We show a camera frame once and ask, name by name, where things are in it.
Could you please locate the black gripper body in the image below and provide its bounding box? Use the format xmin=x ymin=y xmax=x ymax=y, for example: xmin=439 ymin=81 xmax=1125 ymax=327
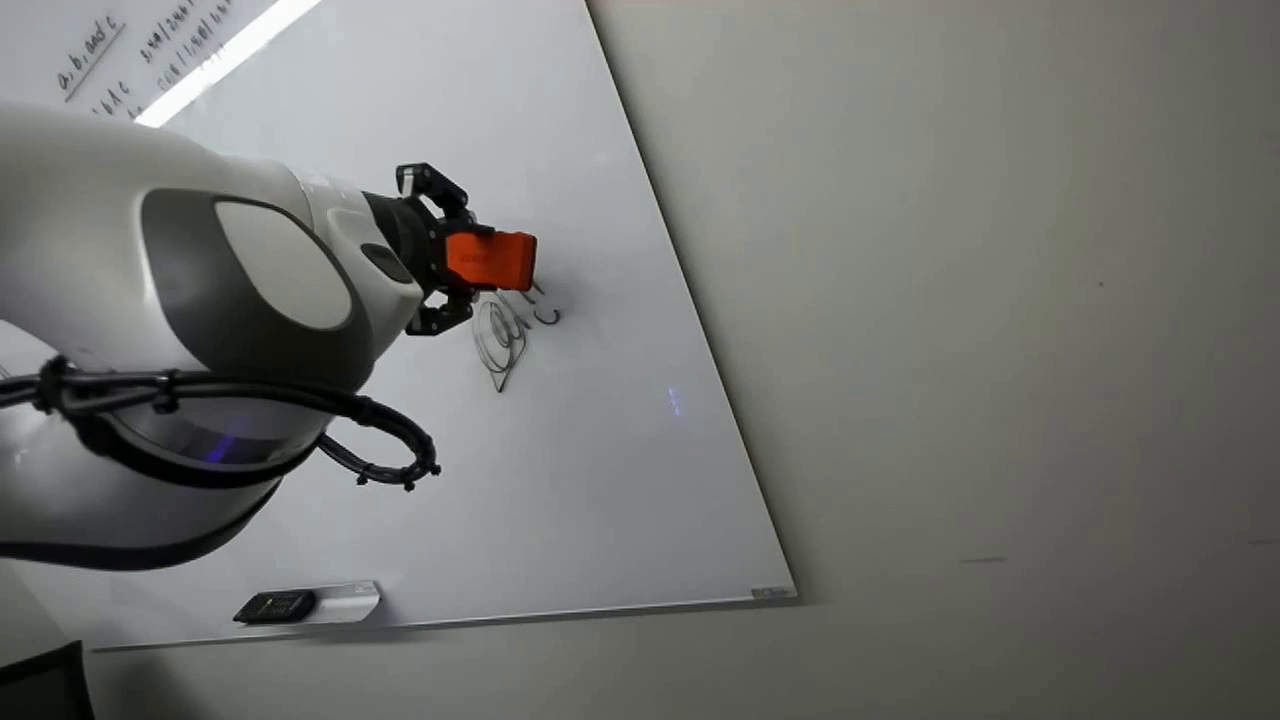
xmin=359 ymin=190 xmax=453 ymax=307

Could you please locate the orange foam eraser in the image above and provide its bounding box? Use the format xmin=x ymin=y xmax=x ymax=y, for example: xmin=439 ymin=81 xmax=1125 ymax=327
xmin=439 ymin=224 xmax=543 ymax=298

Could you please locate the silver marker tray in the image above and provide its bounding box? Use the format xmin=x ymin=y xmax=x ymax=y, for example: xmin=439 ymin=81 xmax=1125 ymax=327
xmin=312 ymin=576 xmax=386 ymax=627

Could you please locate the dark chair corner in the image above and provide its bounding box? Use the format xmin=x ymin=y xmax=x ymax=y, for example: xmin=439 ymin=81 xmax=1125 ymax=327
xmin=0 ymin=637 xmax=100 ymax=720

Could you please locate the white wall whiteboard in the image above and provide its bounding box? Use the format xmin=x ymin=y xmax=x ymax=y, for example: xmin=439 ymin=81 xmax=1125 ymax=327
xmin=0 ymin=0 xmax=802 ymax=661

